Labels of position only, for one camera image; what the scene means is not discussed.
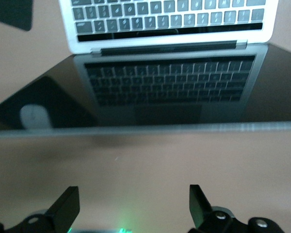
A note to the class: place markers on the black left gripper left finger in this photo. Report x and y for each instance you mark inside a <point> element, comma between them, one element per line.
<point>63,213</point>

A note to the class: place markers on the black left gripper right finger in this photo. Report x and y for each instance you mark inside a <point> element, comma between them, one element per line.
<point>201,211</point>

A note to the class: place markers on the silver laptop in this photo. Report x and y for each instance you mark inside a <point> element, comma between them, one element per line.
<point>174,85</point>

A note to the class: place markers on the black mouse pad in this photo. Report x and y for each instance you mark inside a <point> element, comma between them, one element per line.
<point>12,12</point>

